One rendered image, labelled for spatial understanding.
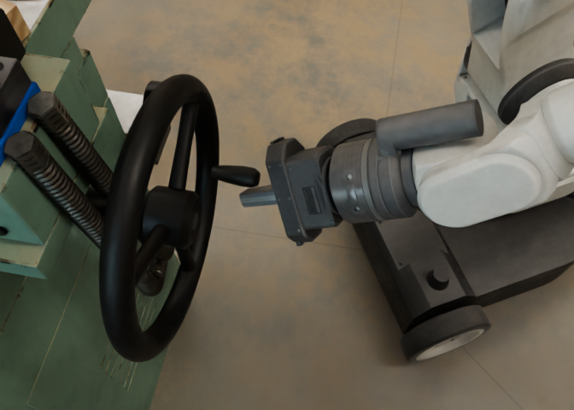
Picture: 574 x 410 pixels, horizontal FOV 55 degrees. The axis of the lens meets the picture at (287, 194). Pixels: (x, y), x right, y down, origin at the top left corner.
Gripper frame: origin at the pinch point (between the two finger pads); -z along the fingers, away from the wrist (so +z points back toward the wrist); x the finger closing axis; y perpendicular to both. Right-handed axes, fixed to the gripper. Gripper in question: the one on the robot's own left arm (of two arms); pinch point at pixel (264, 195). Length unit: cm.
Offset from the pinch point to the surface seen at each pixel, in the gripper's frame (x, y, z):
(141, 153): 10.8, 21.5, 4.5
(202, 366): -47, -31, -51
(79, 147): 12.3, 20.2, -3.6
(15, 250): 5.4, 25.9, -9.2
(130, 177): 9.4, 23.1, 4.1
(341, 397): -61, -40, -23
